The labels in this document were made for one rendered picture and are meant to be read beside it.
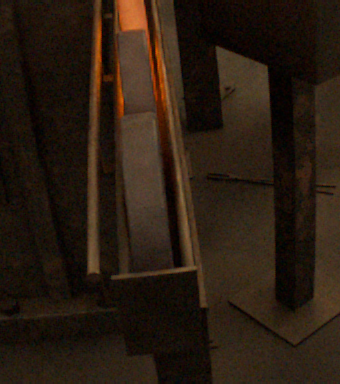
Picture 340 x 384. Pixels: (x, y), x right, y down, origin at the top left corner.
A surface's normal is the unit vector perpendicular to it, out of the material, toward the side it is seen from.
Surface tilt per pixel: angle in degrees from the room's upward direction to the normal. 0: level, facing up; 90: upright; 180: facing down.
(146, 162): 30
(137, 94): 54
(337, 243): 0
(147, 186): 44
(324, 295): 0
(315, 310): 0
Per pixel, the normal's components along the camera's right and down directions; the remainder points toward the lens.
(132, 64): -0.07, -0.45
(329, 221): -0.11, -0.84
